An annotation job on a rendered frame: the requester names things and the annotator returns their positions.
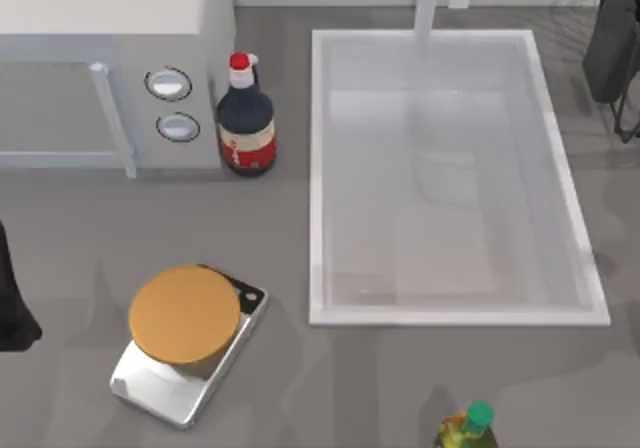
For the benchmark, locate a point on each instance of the tall white tap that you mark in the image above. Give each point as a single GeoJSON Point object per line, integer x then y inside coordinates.
{"type": "Point", "coordinates": [428, 3]}

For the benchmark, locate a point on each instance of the yellow bottle with green cap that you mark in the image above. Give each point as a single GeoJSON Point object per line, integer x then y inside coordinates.
{"type": "Point", "coordinates": [467, 428]}

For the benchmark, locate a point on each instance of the black chair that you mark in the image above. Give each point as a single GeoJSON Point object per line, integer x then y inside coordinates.
{"type": "Point", "coordinates": [612, 43]}

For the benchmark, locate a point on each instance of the dark bottle with red cap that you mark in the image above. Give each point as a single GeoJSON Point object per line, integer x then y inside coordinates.
{"type": "Point", "coordinates": [247, 128]}

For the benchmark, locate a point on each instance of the pale microwave oven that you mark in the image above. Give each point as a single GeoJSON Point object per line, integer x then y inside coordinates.
{"type": "Point", "coordinates": [210, 58]}

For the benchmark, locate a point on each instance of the large microwave knob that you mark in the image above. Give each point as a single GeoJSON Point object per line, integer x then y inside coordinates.
{"type": "Point", "coordinates": [168, 83]}

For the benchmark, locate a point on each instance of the white sink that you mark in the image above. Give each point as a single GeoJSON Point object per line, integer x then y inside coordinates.
{"type": "Point", "coordinates": [450, 178]}

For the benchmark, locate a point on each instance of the silver kitchen scale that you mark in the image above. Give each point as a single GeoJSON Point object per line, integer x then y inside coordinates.
{"type": "Point", "coordinates": [165, 388]}

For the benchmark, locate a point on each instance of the microwave oven door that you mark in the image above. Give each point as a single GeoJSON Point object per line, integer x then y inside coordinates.
{"type": "Point", "coordinates": [50, 113]}

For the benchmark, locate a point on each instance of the round wooden scale plate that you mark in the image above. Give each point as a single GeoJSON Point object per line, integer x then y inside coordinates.
{"type": "Point", "coordinates": [184, 314]}

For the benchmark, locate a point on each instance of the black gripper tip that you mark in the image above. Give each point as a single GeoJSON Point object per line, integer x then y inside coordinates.
{"type": "Point", "coordinates": [12, 298]}

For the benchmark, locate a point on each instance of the small microwave knob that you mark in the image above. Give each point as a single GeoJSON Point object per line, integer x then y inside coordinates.
{"type": "Point", "coordinates": [177, 127]}

